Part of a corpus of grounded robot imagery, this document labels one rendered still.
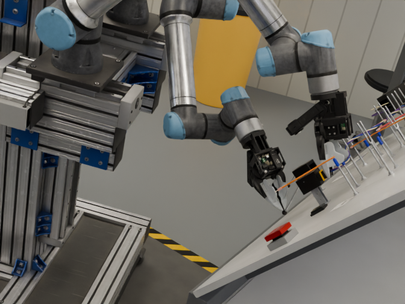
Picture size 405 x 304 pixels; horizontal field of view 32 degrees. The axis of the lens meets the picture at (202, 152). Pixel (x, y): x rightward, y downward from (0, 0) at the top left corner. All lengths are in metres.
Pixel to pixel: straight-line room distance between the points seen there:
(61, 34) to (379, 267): 1.14
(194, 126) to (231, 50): 2.63
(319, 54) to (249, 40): 2.85
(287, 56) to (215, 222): 1.93
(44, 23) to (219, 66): 2.82
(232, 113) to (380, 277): 0.66
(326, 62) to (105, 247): 1.49
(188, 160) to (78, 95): 2.04
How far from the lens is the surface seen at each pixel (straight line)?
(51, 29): 1.87
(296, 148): 4.47
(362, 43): 5.02
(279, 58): 1.75
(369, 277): 2.13
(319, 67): 1.73
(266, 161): 1.84
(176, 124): 1.92
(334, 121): 1.74
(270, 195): 1.85
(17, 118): 2.03
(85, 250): 2.89
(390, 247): 2.30
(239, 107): 1.90
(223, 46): 4.54
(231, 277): 1.66
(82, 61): 2.03
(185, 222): 3.51
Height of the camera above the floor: 2.00
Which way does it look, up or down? 29 degrees down
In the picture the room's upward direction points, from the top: 13 degrees clockwise
